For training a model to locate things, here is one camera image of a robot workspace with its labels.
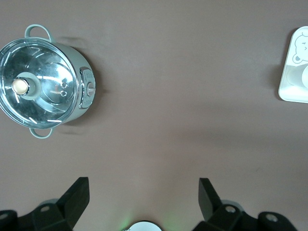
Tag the cream tray with bear print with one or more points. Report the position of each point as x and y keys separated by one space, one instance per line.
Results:
x=296 y=95

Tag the glass pot lid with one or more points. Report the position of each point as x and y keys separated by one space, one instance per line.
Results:
x=48 y=79

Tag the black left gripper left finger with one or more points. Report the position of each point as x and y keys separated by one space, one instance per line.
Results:
x=60 y=211

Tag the grey electric pot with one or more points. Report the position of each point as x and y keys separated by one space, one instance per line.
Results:
x=83 y=72

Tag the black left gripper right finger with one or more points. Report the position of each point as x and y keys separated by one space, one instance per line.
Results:
x=223 y=216

